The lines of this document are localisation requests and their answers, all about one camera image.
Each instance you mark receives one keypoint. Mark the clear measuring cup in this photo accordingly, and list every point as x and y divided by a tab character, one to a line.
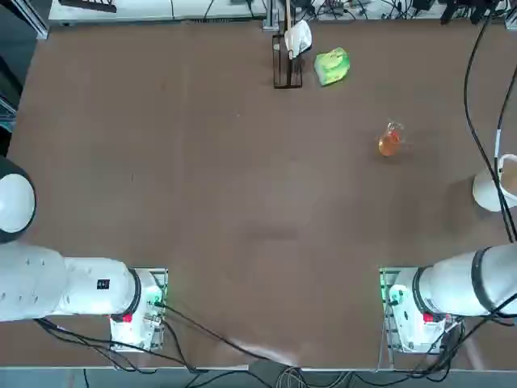
390	142

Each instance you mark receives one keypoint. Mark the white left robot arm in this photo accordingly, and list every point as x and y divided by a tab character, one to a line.
81	283

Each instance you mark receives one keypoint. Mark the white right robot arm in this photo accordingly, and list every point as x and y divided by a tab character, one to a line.
444	287

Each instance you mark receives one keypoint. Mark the green tissue packet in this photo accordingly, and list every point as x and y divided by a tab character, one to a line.
332	66

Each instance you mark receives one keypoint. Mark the wooden rod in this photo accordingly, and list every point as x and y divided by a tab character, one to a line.
288	16

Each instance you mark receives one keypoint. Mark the white bin with lid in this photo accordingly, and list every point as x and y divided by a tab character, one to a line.
486	190

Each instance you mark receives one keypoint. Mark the black power strip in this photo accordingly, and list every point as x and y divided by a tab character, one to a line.
93	5

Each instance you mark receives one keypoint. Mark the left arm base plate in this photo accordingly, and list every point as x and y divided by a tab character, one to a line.
163	279

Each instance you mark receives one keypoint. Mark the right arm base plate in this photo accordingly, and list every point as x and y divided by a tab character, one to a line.
385	283

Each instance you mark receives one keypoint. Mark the aluminium camera post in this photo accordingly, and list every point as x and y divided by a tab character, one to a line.
270	16

